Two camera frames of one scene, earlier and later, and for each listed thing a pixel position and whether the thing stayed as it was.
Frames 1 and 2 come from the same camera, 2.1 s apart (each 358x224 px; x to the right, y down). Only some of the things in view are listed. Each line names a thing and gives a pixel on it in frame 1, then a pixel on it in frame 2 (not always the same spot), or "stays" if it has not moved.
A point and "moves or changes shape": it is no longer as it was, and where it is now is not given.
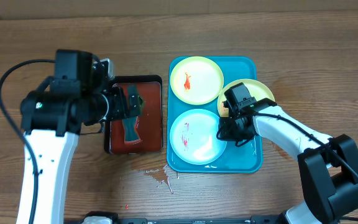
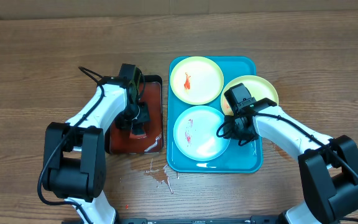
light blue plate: (193, 137) moves or changes shape
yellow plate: (258, 90) moves or changes shape
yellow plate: (196, 80) stays
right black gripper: (230, 135) stays
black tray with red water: (150, 126) stays
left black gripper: (119, 112) to (123, 124)
